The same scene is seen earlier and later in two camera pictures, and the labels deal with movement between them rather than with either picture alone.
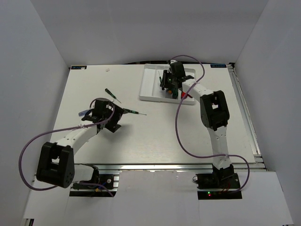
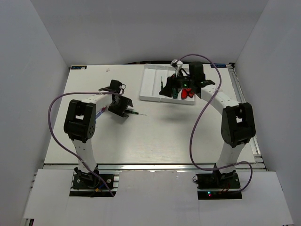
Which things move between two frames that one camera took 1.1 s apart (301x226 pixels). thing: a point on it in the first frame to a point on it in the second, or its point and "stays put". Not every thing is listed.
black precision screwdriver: [125, 110] stays put
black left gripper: [117, 113] to [126, 102]
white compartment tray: [150, 89] stays put
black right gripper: [164, 76] to [172, 82]
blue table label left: [79, 67] stays put
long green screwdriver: [175, 93] stays put
